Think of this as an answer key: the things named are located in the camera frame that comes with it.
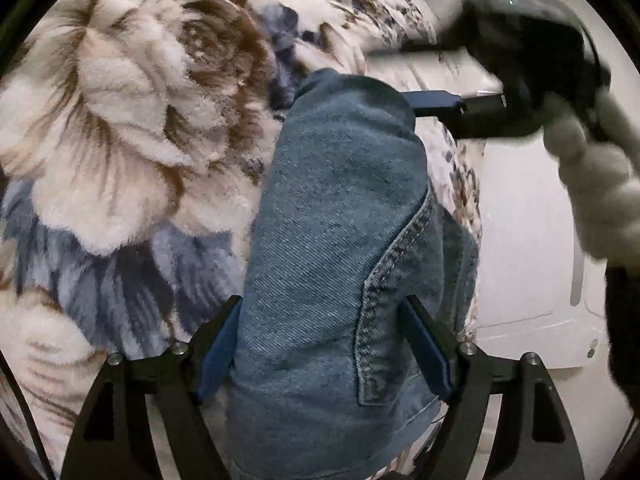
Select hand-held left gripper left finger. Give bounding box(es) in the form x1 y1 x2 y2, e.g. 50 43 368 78
60 296 244 480

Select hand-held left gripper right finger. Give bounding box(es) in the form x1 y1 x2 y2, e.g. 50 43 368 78
399 296 586 480

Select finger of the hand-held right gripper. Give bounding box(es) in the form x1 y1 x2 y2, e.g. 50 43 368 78
400 89 507 118
370 40 471 60

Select blue denim pants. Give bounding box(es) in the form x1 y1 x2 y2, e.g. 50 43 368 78
225 67 481 480

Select person's right forearm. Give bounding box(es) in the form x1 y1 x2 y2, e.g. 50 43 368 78
542 92 640 262

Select white cabinet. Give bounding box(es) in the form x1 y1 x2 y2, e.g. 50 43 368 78
412 0 640 372

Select dark cloth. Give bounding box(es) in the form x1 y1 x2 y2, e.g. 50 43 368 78
602 262 640 413

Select white floral fleece blanket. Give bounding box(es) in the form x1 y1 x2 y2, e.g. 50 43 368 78
0 0 483 480

